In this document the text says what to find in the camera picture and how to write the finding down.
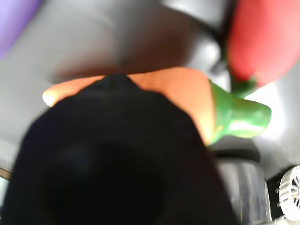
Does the orange toy carrot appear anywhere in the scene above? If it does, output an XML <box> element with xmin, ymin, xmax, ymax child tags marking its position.
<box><xmin>42</xmin><ymin>67</ymin><xmax>272</xmax><ymax>148</ymax></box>

